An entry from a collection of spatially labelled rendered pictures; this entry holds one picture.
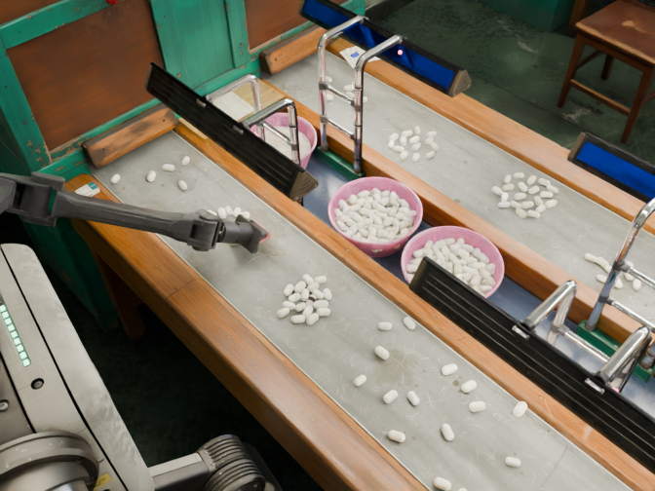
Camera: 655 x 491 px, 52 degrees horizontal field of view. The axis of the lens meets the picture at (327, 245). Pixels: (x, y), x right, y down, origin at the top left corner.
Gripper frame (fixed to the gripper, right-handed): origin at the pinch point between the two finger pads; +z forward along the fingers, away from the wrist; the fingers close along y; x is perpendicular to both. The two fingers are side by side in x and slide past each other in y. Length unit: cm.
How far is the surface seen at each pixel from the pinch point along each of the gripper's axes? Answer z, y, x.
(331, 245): 7.4, -15.2, -6.6
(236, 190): 6.2, 22.3, -2.5
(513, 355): -22, -78, -21
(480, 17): 237, 107, -103
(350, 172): 33.2, 6.7, -20.8
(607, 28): 179, 13, -114
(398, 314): 7.0, -42.2, -2.8
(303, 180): -21.7, -18.2, -24.2
